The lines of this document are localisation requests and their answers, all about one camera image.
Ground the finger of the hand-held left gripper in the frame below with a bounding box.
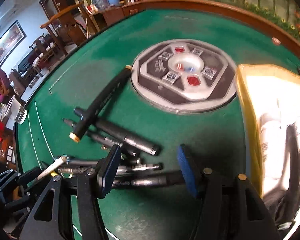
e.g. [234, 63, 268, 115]
[16, 166, 53, 189]

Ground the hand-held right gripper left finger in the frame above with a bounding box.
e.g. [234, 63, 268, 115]
[19, 144, 122, 240]

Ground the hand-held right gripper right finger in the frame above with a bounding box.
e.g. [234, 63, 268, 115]
[177, 144, 282, 240]

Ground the white pen with blue cap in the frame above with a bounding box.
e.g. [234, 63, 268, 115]
[37, 156, 70, 180]

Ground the thin dark pen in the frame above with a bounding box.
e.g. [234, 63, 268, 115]
[63, 118, 142, 159]

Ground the pen with silver spring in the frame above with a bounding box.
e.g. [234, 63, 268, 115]
[54, 162, 164, 178]

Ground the dark grey capped pen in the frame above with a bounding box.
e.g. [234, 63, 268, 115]
[74, 107, 162, 156]

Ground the black pen with white print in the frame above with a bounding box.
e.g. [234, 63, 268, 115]
[112, 170, 184, 188]

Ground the black marker with beige ends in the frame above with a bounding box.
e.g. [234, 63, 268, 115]
[69, 65, 132, 143]

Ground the white labelled bottle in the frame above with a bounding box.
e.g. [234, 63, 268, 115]
[259, 112, 290, 180]

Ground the yellow box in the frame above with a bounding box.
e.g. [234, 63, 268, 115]
[235, 64, 300, 230]

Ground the clear plastic cup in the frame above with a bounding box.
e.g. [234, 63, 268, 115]
[0, 95, 28, 125]

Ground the table centre control panel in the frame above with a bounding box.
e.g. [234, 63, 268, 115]
[130, 39, 238, 114]

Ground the wooden armchair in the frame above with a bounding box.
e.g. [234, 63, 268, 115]
[40, 0, 90, 55]

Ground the artificial flower display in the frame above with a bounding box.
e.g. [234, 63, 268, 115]
[145, 0, 300, 40]

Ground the framed wall painting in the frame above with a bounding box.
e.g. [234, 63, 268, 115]
[0, 20, 27, 67]

